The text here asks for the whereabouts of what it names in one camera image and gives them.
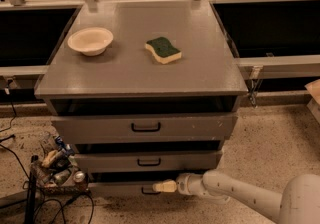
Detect grey top drawer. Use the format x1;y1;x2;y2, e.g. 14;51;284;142
52;113;237;144

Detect grey drawer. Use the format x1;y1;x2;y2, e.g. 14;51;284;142
52;113;237;144
87;177;179;198
75;151;222;173

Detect grey drawer cabinet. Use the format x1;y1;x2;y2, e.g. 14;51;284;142
35;0;247;184

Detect grey middle drawer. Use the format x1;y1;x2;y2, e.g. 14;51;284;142
75;151;222;173

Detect black stand post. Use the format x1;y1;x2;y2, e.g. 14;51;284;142
24;155;38;224

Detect black floor cables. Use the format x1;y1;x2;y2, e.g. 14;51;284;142
0;101;96;224

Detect tray of cans and clutter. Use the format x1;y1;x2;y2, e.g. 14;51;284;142
30;132;88;195

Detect green yellow sponge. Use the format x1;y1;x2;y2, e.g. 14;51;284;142
145;37;182;64

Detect grey bottom drawer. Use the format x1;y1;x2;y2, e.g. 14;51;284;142
87;177;179;198

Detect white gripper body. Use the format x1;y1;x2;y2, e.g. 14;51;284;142
176;173;205;196

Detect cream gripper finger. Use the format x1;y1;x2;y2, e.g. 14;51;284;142
152;180;177;193

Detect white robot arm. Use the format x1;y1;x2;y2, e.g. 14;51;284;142
152;170;320;224

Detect wooden box at right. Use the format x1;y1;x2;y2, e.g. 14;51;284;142
305;79;320;124

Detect white bowl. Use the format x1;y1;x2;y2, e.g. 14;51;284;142
68;27;114;56

